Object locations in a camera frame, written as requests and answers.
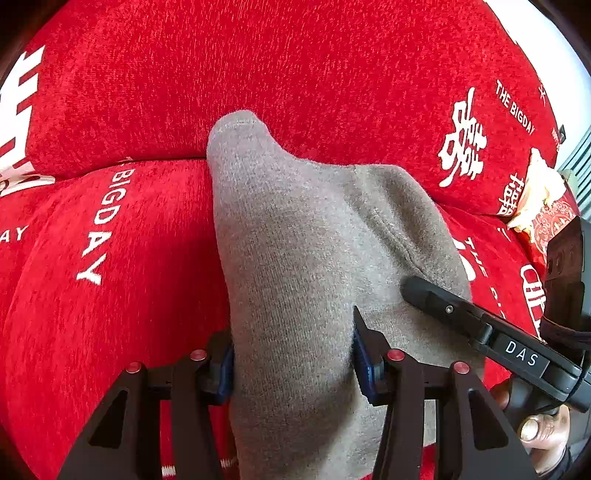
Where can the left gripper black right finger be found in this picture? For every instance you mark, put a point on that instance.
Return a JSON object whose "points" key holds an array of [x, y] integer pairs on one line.
{"points": [[474, 438]]}

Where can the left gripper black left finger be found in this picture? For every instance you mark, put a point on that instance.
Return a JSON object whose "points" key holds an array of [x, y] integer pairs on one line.
{"points": [[121, 438]]}

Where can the grey knit garment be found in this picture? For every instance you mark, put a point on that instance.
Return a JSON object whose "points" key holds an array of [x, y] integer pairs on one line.
{"points": [[305, 247]]}

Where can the person's right hand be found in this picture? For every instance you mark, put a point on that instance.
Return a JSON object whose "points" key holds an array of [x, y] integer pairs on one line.
{"points": [[543, 434]]}

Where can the red embroidered pillow near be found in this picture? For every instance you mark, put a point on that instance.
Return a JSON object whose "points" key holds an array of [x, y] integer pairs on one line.
{"points": [[545, 207]]}

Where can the red wedding bed cover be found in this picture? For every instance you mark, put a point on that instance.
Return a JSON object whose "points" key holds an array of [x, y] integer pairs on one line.
{"points": [[107, 242]]}

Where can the grey slatted radiator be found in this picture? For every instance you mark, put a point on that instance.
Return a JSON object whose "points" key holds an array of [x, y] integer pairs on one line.
{"points": [[576, 171]]}

